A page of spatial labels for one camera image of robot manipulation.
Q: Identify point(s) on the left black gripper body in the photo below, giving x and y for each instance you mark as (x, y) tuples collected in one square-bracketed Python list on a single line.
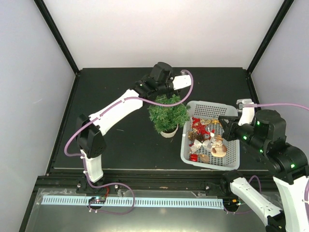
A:
[(162, 88)]

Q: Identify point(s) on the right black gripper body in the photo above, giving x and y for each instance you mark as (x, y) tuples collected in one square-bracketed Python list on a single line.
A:
[(233, 135)]

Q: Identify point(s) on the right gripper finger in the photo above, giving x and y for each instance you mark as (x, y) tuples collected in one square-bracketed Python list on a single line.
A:
[(225, 120), (227, 126)]

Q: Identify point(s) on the string lights with battery box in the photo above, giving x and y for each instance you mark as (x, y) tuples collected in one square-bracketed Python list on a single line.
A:
[(211, 138)]

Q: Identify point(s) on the white plastic basket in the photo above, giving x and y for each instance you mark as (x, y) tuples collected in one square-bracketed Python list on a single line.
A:
[(210, 110)]

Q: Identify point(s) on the small green christmas tree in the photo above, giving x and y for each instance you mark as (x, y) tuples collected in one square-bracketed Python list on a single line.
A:
[(167, 120)]

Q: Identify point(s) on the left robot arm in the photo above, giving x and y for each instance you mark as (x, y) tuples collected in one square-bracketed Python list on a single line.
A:
[(161, 80)]

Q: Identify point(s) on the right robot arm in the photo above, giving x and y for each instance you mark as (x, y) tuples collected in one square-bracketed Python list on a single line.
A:
[(264, 135)]

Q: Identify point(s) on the gold bell ornament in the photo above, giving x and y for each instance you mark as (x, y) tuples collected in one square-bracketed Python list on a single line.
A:
[(215, 121)]

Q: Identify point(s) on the snowman figurine ornament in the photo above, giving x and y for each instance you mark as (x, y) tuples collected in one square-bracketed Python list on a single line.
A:
[(218, 149)]

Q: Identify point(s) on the red star ornament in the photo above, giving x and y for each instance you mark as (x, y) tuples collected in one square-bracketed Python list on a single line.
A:
[(199, 125)]

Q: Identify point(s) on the silver bow ornament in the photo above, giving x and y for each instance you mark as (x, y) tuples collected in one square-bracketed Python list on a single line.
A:
[(198, 145)]

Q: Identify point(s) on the pine cone ornament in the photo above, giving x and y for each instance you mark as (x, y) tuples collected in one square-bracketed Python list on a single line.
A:
[(192, 136)]

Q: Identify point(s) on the brown wooden ornament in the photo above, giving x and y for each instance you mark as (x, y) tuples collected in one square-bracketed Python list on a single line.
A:
[(204, 158)]

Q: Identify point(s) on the red gift box ornament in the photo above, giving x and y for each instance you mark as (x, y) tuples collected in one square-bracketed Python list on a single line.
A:
[(193, 157)]

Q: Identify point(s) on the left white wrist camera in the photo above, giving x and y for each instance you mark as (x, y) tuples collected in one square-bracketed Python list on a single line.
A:
[(182, 81)]

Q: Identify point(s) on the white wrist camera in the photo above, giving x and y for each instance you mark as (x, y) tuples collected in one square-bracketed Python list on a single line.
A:
[(182, 81), (247, 111)]

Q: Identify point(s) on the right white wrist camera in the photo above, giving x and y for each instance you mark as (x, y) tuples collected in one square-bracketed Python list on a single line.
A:
[(247, 111)]

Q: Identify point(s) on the black frame post right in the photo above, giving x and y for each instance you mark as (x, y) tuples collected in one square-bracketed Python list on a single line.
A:
[(278, 19)]

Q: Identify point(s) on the black frame post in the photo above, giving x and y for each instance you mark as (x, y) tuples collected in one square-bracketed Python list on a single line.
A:
[(278, 19), (56, 34)]

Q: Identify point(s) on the black frame post left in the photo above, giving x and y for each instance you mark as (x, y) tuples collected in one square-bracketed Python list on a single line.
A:
[(56, 34)]

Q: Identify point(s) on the white slotted cable duct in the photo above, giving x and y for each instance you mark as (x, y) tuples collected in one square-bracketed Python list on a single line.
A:
[(129, 201)]

